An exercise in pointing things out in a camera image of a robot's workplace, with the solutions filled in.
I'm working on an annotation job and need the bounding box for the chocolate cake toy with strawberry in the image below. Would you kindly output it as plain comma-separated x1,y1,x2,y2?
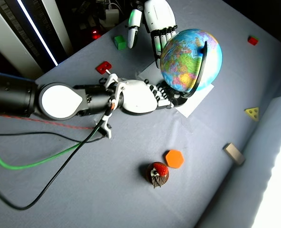
146,162,169,189

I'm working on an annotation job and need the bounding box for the red braided cord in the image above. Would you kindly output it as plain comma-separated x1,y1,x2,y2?
0,114,95,131

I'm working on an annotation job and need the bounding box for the grey table cloth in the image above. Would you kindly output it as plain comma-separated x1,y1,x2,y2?
0,0,281,228

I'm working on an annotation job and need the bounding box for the green cable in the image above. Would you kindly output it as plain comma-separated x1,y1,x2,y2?
0,108,114,171

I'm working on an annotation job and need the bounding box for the white paper sheet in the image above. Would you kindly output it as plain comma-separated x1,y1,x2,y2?
137,60,215,118

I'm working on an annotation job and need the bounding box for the white frame post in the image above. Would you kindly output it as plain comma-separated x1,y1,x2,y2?
0,0,44,79

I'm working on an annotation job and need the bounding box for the thick black cable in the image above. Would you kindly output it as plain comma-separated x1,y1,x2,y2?
0,111,110,211

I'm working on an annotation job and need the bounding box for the yellow triangle block with holes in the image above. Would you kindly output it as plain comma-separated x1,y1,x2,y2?
244,107,260,122

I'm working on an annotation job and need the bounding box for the blue globe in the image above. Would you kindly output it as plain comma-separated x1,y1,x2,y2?
159,28,224,106

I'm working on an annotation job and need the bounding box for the white post with light strip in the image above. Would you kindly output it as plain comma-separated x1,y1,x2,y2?
17,0,74,67

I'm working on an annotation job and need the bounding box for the thin black cable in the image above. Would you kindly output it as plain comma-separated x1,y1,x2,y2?
0,131,108,143

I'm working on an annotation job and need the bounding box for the green cube block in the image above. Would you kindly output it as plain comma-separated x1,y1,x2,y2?
114,35,127,50

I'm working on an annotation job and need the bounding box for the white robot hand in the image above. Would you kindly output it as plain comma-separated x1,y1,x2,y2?
127,0,179,69
114,79,188,116

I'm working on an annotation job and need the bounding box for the orange hexagon block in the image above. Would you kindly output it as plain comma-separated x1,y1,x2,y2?
163,149,185,169

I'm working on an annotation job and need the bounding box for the red block with holes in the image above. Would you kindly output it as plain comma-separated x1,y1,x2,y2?
95,61,112,75

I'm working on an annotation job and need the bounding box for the white power adapter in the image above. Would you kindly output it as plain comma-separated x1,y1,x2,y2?
99,9,120,28

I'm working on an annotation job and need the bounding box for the plain wooden rectangular block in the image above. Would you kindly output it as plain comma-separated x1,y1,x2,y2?
223,142,246,166

